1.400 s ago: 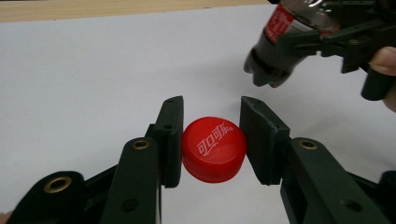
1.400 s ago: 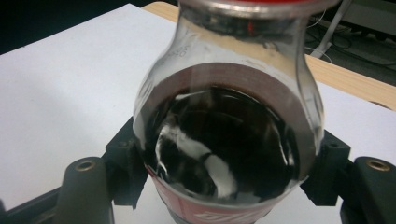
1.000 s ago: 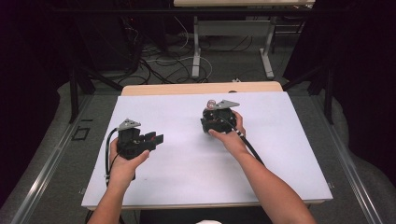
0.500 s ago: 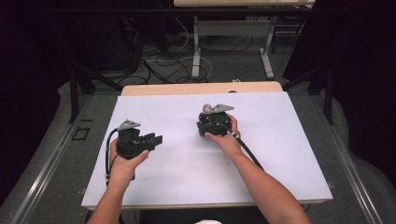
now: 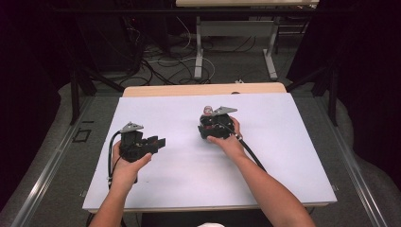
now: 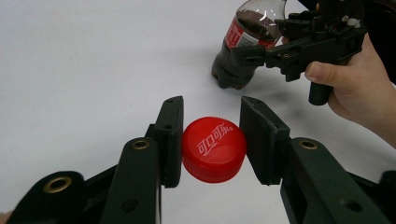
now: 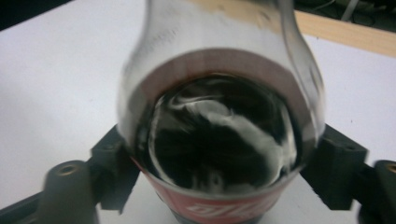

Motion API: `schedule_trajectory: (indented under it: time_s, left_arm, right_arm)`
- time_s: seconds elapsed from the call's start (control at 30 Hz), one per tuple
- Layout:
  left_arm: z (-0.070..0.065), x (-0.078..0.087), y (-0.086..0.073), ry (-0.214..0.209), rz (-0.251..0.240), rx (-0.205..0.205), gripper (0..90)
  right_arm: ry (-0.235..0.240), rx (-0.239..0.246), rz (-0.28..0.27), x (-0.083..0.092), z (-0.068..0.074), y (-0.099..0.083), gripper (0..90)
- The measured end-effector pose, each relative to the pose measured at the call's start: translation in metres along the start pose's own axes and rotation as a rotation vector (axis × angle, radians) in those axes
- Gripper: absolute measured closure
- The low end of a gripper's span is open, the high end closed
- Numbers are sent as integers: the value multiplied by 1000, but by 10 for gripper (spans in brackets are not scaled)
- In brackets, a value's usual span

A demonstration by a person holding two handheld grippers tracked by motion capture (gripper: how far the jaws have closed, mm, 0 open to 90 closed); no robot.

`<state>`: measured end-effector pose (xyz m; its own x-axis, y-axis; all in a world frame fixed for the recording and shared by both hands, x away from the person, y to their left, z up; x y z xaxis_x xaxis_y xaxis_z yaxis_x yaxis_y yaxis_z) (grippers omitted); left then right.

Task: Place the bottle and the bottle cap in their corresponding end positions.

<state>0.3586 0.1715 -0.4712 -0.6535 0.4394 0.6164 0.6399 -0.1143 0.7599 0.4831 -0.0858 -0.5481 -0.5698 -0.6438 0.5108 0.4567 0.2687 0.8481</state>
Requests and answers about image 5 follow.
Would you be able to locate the cola bottle with red label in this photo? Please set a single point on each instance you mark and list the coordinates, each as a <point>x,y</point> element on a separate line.
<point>207,110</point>

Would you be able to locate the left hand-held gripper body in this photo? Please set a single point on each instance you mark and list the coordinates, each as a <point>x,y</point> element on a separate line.
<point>130,146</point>

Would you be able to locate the metal floor rail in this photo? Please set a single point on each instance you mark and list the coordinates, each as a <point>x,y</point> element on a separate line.
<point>353,170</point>
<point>47,170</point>

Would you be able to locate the black metal stand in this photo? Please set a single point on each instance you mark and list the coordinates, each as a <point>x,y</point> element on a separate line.
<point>75,94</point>
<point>331,94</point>

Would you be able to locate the black square floor outlet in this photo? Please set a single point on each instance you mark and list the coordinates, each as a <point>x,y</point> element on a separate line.
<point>82,135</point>

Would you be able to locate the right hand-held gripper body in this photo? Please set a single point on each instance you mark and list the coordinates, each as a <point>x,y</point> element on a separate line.
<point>222,124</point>

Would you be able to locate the person's left hand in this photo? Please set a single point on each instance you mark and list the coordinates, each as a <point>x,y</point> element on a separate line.
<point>126,173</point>

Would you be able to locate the dark cloth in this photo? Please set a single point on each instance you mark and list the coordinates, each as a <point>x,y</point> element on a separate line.
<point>195,217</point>

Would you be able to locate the white table cover sheet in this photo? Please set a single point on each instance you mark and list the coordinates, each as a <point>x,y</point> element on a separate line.
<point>189,176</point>

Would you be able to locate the wooden table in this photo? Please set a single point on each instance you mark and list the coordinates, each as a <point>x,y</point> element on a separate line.
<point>189,90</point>

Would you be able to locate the white-legged desk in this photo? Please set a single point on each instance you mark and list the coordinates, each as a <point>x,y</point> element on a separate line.
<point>235,28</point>

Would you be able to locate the white cloth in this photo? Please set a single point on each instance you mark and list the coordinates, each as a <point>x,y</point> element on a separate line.
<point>210,224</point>

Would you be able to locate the dark computer cabinet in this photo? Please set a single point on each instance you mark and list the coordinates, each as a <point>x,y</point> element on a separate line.
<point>107,44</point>

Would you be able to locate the person's right hand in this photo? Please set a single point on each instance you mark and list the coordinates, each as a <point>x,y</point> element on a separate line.
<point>231,145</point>

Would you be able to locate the dark curtain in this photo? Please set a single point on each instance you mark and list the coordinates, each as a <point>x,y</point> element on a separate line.
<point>28,94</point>
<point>369,78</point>

